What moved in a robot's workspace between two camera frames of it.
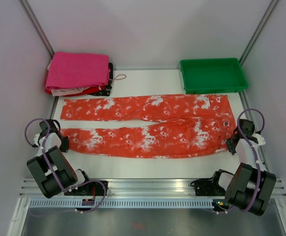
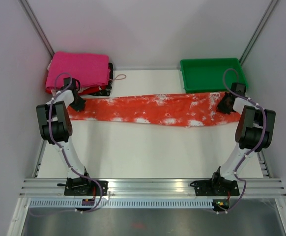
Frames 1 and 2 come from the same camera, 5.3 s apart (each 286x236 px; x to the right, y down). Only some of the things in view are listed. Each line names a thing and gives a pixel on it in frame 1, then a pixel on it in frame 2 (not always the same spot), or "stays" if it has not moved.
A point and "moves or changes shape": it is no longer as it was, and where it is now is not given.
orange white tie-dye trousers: [184, 126] moves or changes shape
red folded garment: [91, 90] stays
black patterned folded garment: [107, 90] stays
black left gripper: [65, 148] -> [81, 105]
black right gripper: [230, 146] -> [220, 107]
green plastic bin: [213, 75] stays
